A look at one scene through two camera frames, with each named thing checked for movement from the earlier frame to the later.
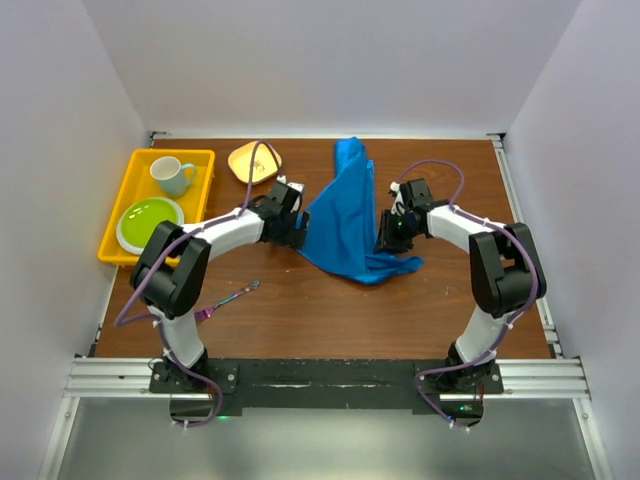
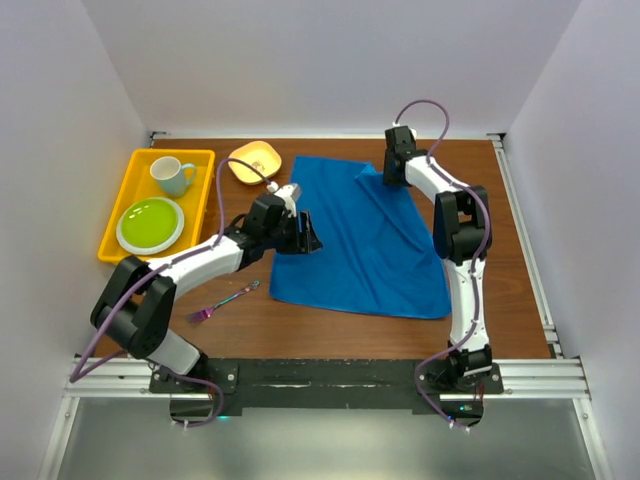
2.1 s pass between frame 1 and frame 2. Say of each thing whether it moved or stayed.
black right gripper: moved
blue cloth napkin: moved
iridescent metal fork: stayed
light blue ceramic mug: stayed
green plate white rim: stayed
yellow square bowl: stayed
